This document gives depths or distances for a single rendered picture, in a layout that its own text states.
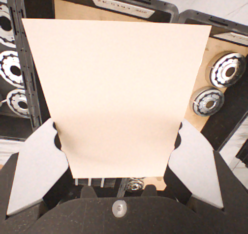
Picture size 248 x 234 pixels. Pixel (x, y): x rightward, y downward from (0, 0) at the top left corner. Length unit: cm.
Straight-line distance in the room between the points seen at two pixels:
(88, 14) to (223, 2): 46
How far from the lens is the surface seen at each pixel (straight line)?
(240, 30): 38
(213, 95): 48
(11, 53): 45
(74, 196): 77
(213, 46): 47
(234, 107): 51
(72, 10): 41
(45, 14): 40
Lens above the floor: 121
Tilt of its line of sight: 62 degrees down
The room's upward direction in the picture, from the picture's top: 176 degrees clockwise
